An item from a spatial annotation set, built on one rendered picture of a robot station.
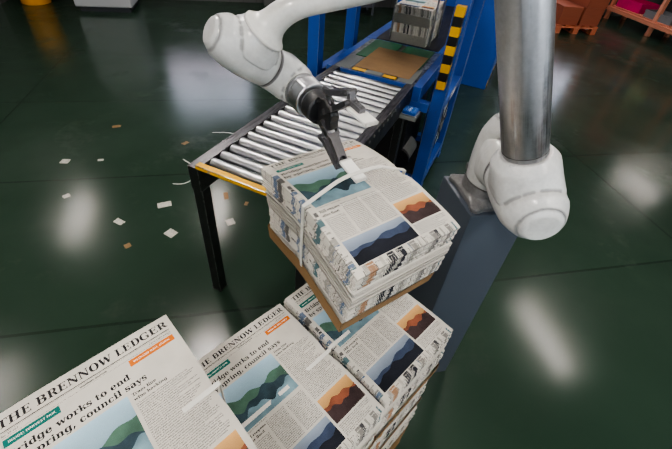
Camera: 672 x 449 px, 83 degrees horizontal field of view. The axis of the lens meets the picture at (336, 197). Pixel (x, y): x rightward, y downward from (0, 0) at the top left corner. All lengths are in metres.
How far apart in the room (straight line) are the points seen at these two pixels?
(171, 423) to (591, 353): 2.07
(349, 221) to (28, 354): 1.79
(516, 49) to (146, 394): 0.87
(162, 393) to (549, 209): 0.83
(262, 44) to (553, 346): 2.00
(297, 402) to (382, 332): 0.27
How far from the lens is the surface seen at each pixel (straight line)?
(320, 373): 0.99
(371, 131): 1.89
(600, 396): 2.32
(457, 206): 1.24
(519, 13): 0.79
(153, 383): 0.77
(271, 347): 1.02
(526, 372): 2.19
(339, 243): 0.75
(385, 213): 0.83
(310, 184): 0.87
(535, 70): 0.84
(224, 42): 0.86
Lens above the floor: 1.72
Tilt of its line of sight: 39 degrees down
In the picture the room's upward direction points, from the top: 6 degrees clockwise
